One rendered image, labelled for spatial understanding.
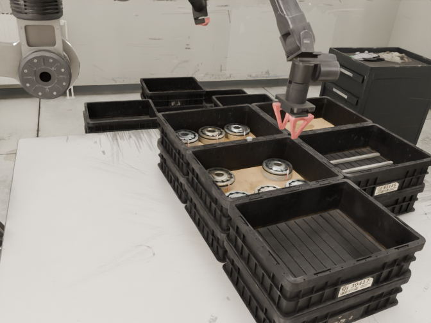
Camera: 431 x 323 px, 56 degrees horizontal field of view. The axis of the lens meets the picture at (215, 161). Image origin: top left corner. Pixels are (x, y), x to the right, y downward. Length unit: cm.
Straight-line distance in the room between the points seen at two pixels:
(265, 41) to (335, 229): 365
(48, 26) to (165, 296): 81
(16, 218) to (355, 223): 104
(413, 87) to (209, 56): 226
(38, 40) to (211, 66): 335
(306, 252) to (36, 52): 92
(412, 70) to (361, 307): 203
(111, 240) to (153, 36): 319
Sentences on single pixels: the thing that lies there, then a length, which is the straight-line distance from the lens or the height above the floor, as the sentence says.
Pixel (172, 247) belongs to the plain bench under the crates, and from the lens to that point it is 125.
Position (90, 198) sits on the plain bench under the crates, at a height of 70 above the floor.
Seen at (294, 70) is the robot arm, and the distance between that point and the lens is 107.
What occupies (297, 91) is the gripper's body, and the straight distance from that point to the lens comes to 108.
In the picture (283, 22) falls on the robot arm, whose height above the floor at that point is 135.
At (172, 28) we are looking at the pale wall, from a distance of 429.
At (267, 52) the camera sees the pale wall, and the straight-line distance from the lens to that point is 473.
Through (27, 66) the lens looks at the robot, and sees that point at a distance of 127.
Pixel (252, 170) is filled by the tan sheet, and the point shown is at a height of 83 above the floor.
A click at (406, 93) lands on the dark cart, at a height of 71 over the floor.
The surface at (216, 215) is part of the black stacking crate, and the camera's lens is 116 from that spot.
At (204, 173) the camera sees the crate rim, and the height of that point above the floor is 93.
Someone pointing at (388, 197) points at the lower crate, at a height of 81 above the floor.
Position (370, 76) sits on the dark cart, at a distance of 270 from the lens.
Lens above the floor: 153
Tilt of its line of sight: 30 degrees down
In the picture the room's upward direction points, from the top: 5 degrees clockwise
